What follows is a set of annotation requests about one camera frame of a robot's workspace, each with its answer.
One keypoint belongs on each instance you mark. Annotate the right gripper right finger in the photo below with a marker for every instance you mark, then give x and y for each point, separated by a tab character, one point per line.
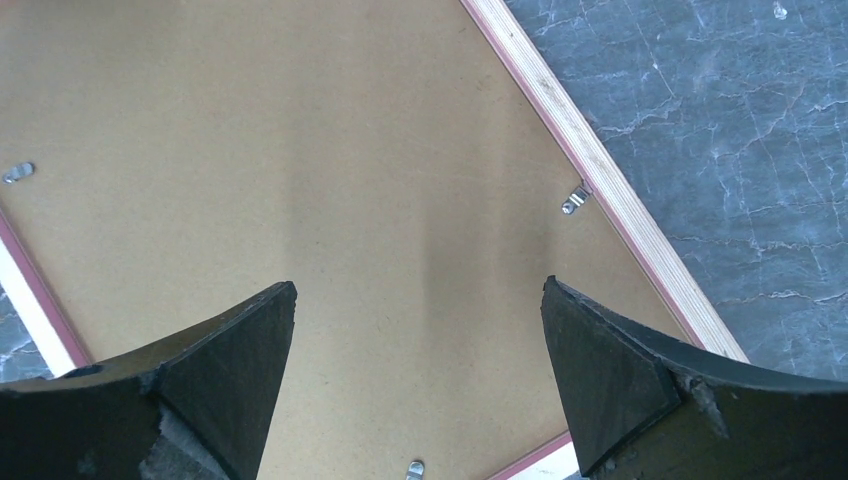
640	404

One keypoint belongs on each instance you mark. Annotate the brown cardboard backing board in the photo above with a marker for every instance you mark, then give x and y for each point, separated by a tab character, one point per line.
331	166

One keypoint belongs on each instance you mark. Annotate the pink wooden picture frame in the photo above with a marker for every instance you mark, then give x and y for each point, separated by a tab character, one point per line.
596	166

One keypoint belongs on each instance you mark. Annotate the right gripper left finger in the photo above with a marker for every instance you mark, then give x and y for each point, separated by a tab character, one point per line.
196	402

